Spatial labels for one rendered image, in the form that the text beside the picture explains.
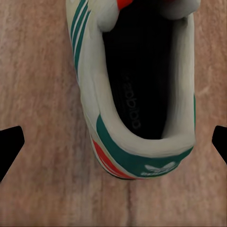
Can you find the gym shoe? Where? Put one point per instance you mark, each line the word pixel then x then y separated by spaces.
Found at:
pixel 134 61

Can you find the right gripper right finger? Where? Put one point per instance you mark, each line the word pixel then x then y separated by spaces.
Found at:
pixel 219 140

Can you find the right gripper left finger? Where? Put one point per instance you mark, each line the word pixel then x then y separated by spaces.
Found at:
pixel 11 142

